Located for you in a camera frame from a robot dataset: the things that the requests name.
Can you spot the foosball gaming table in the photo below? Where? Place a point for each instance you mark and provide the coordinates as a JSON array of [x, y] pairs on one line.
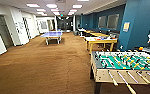
[[124, 65]]

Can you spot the small white table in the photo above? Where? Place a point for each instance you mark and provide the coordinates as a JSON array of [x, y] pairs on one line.
[[81, 31]]

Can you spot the long wooden table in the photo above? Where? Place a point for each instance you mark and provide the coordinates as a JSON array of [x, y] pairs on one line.
[[97, 33]]

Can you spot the blue ping pong table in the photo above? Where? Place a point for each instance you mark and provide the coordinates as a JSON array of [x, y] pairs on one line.
[[52, 34]]

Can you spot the yellow white game table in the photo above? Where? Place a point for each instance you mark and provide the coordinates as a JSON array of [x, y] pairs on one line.
[[101, 40]]

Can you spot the rectangular ceiling light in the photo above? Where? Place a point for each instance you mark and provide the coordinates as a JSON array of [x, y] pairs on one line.
[[33, 5], [54, 10], [40, 10], [51, 5], [77, 6]]

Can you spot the orange ball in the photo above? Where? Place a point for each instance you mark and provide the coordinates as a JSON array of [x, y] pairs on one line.
[[141, 48]]

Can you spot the dark hallway door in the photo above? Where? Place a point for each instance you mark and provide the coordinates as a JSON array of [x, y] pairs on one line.
[[2, 31]]

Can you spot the grey framed wall window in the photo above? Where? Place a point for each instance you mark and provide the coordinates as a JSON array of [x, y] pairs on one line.
[[113, 21], [102, 21]]

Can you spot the wall whiteboard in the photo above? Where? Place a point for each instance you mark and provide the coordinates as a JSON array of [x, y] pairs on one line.
[[43, 25]]

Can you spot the yellow wall poster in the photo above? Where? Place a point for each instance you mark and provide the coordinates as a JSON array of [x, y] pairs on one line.
[[126, 26]]

